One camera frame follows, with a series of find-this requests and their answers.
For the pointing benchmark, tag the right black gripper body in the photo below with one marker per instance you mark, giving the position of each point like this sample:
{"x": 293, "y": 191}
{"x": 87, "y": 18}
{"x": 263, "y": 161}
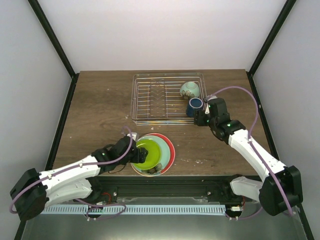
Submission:
{"x": 198, "y": 117}

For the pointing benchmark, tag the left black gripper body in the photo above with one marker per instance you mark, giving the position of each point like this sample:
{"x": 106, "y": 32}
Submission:
{"x": 139, "y": 158}

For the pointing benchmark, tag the dark blue mug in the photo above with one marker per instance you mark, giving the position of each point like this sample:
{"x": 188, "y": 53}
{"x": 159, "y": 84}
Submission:
{"x": 193, "y": 104}

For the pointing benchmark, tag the lime green plate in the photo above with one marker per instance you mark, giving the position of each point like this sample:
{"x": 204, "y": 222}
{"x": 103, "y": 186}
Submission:
{"x": 153, "y": 156}

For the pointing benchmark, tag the pale green ceramic bowl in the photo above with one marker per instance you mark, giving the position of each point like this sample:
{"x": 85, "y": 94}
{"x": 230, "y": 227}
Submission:
{"x": 190, "y": 90}

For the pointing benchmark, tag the wire dish rack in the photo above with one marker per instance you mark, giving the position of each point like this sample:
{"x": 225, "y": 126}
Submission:
{"x": 156, "y": 98}

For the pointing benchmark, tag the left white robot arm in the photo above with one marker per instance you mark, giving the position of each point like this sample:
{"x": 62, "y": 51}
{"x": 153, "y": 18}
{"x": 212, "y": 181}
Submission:
{"x": 36, "y": 191}

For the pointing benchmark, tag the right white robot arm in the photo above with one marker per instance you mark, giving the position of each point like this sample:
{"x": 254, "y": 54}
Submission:
{"x": 279, "y": 188}

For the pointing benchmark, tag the pale teal floral plate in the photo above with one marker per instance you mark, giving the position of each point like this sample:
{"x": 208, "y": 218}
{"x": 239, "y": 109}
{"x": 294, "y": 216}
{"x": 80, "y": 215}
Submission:
{"x": 165, "y": 152}

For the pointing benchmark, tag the red rimmed plate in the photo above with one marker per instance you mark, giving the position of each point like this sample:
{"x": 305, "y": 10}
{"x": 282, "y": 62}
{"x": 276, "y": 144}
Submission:
{"x": 171, "y": 150}

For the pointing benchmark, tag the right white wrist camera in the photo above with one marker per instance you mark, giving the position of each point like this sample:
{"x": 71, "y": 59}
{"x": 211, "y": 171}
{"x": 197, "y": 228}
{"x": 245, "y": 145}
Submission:
{"x": 206, "y": 103}

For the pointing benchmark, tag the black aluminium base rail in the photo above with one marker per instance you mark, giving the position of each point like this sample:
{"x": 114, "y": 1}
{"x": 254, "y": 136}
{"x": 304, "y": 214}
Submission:
{"x": 213, "y": 188}

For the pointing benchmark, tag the light blue slotted cable duct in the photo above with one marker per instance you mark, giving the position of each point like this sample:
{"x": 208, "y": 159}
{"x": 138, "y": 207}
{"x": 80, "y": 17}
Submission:
{"x": 81, "y": 209}

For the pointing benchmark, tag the right black frame post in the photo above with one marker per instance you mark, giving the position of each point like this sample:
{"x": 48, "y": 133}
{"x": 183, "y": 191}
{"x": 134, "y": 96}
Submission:
{"x": 280, "y": 20}

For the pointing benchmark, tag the black frame post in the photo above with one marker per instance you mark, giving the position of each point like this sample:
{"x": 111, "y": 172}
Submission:
{"x": 41, "y": 16}
{"x": 280, "y": 20}

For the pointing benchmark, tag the left black frame post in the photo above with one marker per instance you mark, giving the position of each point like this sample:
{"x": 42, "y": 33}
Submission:
{"x": 41, "y": 16}

